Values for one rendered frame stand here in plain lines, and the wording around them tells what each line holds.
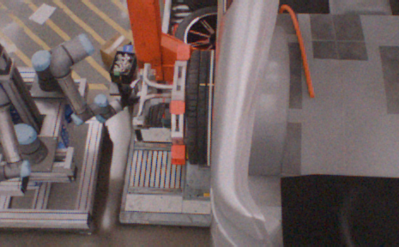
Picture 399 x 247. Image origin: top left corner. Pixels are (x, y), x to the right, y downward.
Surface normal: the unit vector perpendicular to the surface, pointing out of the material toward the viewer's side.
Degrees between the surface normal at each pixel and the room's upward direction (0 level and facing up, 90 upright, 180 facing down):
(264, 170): 79
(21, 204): 0
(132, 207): 0
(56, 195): 0
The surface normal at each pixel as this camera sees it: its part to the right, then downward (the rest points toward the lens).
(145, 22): -0.05, 0.84
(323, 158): -0.04, -0.22
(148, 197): -0.02, -0.54
